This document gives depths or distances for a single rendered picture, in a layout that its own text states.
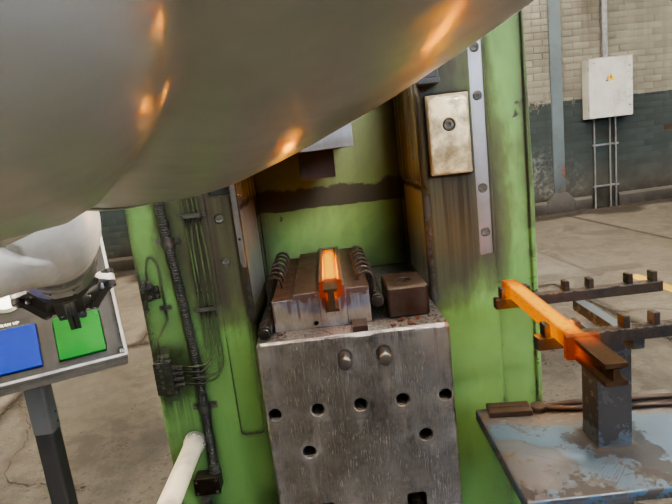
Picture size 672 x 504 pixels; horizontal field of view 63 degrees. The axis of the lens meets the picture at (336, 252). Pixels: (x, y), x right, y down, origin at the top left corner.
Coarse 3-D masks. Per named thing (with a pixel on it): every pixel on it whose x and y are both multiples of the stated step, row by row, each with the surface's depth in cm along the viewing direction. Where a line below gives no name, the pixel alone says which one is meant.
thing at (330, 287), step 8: (328, 256) 135; (328, 264) 126; (328, 272) 118; (328, 280) 107; (336, 280) 108; (320, 288) 109; (328, 288) 101; (336, 288) 100; (320, 296) 109; (328, 296) 101; (336, 296) 109; (328, 304) 104; (336, 304) 103
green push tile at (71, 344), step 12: (96, 312) 96; (60, 324) 93; (84, 324) 95; (96, 324) 95; (60, 336) 93; (72, 336) 93; (84, 336) 94; (96, 336) 94; (60, 348) 92; (72, 348) 93; (84, 348) 93; (96, 348) 94; (60, 360) 91
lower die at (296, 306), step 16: (304, 256) 148; (320, 256) 140; (336, 256) 138; (288, 272) 135; (304, 272) 129; (320, 272) 123; (352, 272) 123; (288, 288) 120; (304, 288) 114; (352, 288) 110; (368, 288) 111; (272, 304) 111; (288, 304) 111; (304, 304) 111; (320, 304) 111; (352, 304) 111; (368, 304) 111; (288, 320) 111; (304, 320) 111; (320, 320) 112; (336, 320) 112; (368, 320) 112
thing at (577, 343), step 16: (512, 288) 101; (528, 304) 92; (544, 304) 91; (544, 320) 85; (560, 320) 83; (560, 336) 79; (576, 336) 75; (592, 336) 74; (576, 352) 75; (592, 352) 70; (608, 352) 69; (592, 368) 70; (608, 368) 66; (608, 384) 66; (624, 384) 66
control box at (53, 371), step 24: (0, 312) 92; (24, 312) 93; (48, 336) 93; (120, 336) 96; (48, 360) 91; (72, 360) 92; (96, 360) 94; (120, 360) 98; (0, 384) 88; (24, 384) 91
